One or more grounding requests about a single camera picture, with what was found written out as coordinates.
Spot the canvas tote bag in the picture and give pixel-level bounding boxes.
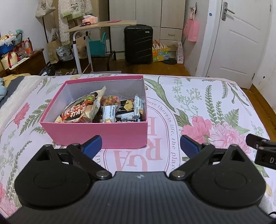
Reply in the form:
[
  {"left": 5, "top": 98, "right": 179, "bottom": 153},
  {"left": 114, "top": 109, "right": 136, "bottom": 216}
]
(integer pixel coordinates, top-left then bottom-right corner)
[{"left": 35, "top": 0, "right": 57, "bottom": 19}]

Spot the cream bag with red ribbon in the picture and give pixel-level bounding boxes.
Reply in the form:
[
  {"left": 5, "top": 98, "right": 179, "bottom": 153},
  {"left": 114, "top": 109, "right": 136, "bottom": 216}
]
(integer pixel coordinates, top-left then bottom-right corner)
[{"left": 0, "top": 52, "right": 19, "bottom": 70}]

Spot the wooden nightstand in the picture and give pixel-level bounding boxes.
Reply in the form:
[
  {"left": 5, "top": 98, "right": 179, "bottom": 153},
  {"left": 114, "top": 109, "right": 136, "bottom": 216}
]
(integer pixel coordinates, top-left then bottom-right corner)
[{"left": 4, "top": 48, "right": 47, "bottom": 76}]

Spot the teal shopping bag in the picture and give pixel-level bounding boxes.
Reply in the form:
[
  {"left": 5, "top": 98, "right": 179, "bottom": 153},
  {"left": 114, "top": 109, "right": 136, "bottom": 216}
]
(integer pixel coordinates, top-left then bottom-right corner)
[{"left": 88, "top": 32, "right": 107, "bottom": 57}]

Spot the checkered bag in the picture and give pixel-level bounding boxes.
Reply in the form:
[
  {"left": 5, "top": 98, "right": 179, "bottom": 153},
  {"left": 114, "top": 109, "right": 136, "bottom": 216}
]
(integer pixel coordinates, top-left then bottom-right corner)
[{"left": 56, "top": 45, "right": 74, "bottom": 62}]

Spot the grey and yellow blanket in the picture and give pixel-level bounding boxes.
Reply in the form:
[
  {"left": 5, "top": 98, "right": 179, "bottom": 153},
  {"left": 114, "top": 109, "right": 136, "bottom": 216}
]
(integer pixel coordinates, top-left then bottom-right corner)
[{"left": 0, "top": 74, "right": 31, "bottom": 108}]

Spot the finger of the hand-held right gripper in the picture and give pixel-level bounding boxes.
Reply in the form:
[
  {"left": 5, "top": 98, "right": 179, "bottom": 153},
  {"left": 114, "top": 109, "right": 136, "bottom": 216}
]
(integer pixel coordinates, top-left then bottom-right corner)
[{"left": 246, "top": 134, "right": 270, "bottom": 149}]

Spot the white wardrobe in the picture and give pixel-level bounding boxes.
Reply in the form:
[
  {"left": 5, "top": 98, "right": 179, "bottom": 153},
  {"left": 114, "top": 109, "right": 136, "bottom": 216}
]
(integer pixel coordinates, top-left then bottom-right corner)
[{"left": 108, "top": 0, "right": 186, "bottom": 46}]

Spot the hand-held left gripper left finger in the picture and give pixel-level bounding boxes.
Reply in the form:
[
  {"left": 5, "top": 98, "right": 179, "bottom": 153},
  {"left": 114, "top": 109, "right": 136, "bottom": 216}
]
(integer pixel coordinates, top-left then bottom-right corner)
[{"left": 36, "top": 135, "right": 112, "bottom": 180}]

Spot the pink tissue pack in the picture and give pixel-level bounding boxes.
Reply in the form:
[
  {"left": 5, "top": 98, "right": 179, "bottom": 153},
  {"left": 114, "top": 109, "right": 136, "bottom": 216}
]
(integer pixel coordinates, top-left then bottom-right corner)
[{"left": 82, "top": 15, "right": 99, "bottom": 25}]

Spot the metal door handle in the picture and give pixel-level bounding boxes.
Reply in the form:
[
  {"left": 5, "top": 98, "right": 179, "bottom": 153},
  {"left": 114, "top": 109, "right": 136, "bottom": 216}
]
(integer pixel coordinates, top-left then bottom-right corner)
[{"left": 222, "top": 2, "right": 235, "bottom": 21}]

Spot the white plastic bag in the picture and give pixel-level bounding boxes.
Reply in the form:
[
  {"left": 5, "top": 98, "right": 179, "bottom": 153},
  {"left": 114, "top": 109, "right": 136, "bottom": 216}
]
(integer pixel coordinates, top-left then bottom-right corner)
[{"left": 175, "top": 41, "right": 184, "bottom": 64}]

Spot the brown paper bag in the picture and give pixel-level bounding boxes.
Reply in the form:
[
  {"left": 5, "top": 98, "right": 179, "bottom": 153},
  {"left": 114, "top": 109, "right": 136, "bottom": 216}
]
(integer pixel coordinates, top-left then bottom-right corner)
[
  {"left": 47, "top": 28, "right": 63, "bottom": 64},
  {"left": 74, "top": 35, "right": 88, "bottom": 59}
]

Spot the fluffy cream jacket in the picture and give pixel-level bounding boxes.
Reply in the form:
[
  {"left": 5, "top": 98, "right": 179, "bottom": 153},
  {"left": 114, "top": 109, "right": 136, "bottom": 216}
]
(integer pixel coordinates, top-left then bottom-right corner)
[{"left": 58, "top": 0, "right": 94, "bottom": 44}]

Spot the black suitcase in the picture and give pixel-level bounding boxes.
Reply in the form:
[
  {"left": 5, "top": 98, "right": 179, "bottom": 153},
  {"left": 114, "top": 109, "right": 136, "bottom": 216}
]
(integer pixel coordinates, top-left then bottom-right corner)
[{"left": 124, "top": 25, "right": 153, "bottom": 66}]

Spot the red gift box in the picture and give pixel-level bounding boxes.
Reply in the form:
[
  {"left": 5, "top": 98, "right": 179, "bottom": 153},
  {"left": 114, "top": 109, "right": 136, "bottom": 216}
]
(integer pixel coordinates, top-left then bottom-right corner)
[{"left": 13, "top": 40, "right": 33, "bottom": 57}]

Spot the colourful gift bag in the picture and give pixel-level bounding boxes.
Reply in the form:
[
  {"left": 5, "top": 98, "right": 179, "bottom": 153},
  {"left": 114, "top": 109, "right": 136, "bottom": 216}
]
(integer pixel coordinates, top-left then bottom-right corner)
[{"left": 152, "top": 40, "right": 169, "bottom": 63}]

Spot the rolling wooden side table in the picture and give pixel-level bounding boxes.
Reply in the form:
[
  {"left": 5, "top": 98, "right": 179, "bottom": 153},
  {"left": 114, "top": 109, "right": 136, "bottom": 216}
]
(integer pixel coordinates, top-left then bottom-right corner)
[{"left": 64, "top": 20, "right": 137, "bottom": 75}]

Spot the clear bag of coated peanuts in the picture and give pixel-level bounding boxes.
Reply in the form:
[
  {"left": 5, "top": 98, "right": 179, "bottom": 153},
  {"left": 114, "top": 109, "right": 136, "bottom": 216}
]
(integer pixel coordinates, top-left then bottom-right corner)
[{"left": 100, "top": 95, "right": 121, "bottom": 108}]

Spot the white door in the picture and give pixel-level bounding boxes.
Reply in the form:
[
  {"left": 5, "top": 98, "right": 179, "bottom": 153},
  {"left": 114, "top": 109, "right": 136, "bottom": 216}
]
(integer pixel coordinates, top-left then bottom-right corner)
[{"left": 203, "top": 0, "right": 271, "bottom": 90}]

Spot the large beige noodle packet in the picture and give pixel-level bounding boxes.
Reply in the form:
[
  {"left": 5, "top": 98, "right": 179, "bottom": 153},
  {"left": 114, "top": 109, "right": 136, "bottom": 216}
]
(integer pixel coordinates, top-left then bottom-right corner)
[{"left": 54, "top": 86, "right": 107, "bottom": 124}]

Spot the wide black cracker packet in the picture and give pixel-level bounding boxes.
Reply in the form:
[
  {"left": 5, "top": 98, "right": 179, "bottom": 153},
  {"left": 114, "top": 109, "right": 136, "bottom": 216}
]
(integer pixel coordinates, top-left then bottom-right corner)
[{"left": 116, "top": 99, "right": 135, "bottom": 115}]

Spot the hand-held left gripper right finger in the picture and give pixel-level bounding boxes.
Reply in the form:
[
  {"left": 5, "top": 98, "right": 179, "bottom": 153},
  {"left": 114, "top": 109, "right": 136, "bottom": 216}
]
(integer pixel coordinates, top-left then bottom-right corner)
[{"left": 169, "top": 135, "right": 247, "bottom": 180}]

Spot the pink cardboard box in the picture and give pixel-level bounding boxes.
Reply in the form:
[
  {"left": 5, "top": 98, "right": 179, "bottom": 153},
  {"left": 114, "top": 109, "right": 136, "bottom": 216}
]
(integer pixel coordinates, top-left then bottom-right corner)
[{"left": 39, "top": 75, "right": 148, "bottom": 149}]

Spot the pink gift bag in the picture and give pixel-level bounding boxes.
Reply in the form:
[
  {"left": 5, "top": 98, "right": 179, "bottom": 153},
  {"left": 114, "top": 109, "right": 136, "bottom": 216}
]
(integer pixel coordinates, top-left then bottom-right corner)
[{"left": 183, "top": 18, "right": 200, "bottom": 42}]

